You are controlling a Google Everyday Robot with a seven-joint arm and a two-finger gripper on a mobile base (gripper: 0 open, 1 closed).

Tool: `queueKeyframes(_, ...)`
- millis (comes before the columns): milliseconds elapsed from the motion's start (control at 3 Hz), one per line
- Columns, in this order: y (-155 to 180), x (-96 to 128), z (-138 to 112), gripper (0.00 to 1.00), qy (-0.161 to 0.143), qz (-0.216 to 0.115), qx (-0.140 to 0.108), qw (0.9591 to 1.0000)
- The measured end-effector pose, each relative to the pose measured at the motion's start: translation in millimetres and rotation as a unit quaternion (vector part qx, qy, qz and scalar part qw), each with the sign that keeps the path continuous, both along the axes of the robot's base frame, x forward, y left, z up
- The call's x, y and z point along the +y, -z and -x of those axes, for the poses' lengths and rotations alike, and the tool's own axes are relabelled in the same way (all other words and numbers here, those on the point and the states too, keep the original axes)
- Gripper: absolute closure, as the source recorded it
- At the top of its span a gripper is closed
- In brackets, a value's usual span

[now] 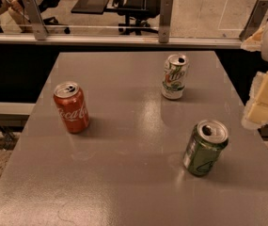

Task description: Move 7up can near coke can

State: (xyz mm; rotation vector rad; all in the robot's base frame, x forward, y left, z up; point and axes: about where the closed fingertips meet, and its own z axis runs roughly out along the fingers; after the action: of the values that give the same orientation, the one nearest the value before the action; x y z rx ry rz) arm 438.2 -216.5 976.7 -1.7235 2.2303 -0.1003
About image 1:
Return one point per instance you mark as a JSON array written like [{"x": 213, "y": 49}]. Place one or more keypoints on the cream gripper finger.
[
  {"x": 256, "y": 109},
  {"x": 253, "y": 43}
]

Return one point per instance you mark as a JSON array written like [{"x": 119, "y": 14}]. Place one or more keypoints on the white 7up can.
[{"x": 175, "y": 71}]

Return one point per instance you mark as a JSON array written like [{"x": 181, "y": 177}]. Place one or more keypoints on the green soda can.
[{"x": 208, "y": 139}]

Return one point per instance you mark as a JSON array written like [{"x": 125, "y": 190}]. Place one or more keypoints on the red coca-cola can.
[{"x": 71, "y": 105}]

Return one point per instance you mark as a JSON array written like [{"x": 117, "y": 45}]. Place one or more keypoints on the black office chair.
[{"x": 137, "y": 13}]

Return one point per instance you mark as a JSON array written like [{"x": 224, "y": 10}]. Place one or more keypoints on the right metal bracket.
[{"x": 254, "y": 21}]

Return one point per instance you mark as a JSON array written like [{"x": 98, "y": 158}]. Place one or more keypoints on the metal bracket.
[
  {"x": 165, "y": 20},
  {"x": 39, "y": 30},
  {"x": 254, "y": 21}
]

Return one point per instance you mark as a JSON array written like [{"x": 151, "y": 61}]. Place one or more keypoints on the middle metal bracket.
[{"x": 165, "y": 20}]

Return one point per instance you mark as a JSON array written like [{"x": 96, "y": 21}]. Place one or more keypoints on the left metal bracket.
[{"x": 39, "y": 30}]

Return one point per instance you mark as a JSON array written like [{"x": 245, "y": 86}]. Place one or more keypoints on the metal window rail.
[{"x": 123, "y": 41}]

